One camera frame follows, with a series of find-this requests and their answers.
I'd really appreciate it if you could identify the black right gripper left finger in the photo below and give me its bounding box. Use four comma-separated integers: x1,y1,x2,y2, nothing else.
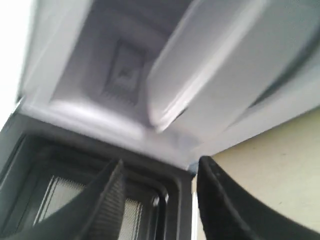
0,160,125,240

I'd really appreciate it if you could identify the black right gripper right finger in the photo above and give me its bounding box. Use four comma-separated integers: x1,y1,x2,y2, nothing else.
196,156,320,240

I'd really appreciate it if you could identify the white microwave door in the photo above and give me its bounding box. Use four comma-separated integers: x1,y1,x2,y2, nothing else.
0,112,193,240

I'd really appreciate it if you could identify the white microwave oven body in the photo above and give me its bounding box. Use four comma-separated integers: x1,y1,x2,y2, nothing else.
19,0,320,170

